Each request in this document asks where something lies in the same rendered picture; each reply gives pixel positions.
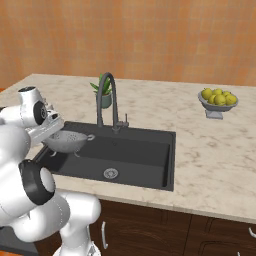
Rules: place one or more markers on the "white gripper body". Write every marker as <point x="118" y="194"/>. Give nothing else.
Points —
<point x="45" y="130"/>

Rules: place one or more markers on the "dark grey faucet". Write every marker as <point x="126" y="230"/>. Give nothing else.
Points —
<point x="114" y="100"/>

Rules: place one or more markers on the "white metal colander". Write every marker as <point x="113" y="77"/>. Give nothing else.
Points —
<point x="68" y="140"/>

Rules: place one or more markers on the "grey fruit bowl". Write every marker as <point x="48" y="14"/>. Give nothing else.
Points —
<point x="218" y="109"/>

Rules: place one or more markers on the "potted green plant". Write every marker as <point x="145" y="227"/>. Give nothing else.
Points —
<point x="106" y="95"/>

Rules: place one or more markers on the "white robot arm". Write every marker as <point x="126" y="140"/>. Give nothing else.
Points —
<point x="20" y="196"/>

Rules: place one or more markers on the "dark brown cupboard door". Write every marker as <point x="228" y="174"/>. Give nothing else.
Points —
<point x="223" y="238"/>
<point x="143" y="230"/>

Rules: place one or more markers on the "yellow-green pear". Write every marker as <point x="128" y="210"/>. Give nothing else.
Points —
<point x="220" y="99"/>
<point x="211" y="99"/>
<point x="231" y="99"/>
<point x="226" y="93"/>
<point x="217" y="91"/>
<point x="206" y="93"/>

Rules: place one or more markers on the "dark grey sink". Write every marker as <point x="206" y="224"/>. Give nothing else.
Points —
<point x="133" y="160"/>

